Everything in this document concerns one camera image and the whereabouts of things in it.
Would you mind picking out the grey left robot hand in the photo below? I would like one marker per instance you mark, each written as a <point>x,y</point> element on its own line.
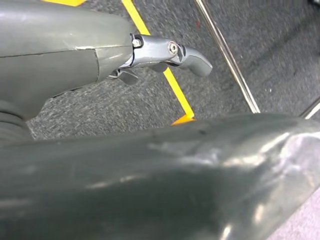
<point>62,66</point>

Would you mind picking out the steel workbench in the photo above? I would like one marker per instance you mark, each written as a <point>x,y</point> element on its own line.
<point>226,56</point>

